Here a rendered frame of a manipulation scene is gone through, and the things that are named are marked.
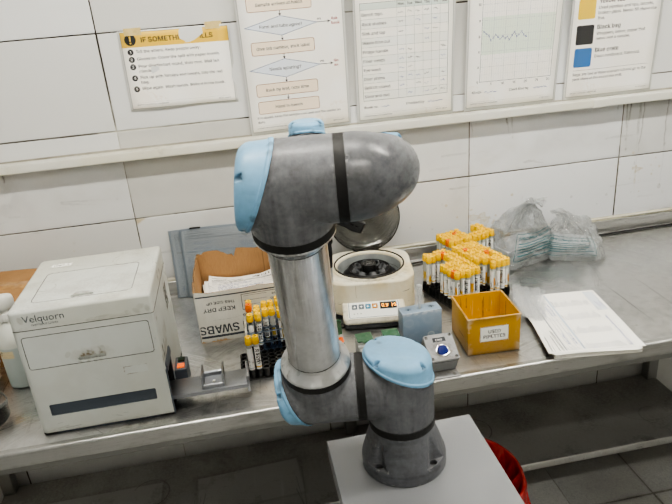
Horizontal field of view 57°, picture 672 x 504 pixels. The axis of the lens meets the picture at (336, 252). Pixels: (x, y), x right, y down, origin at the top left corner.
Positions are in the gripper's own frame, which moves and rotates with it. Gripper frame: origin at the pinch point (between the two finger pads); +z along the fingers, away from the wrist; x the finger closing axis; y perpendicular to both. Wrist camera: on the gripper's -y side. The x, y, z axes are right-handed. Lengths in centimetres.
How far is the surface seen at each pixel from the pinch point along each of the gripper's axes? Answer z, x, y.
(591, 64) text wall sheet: -32, -57, -93
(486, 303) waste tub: 17.7, -9.1, -40.8
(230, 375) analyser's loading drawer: 20.4, 2.0, 25.0
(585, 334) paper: 23, 4, -61
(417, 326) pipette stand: 18.2, -3.8, -21.0
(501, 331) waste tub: 18.6, 3.6, -39.5
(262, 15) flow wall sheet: -54, -54, 6
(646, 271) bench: 24, -26, -97
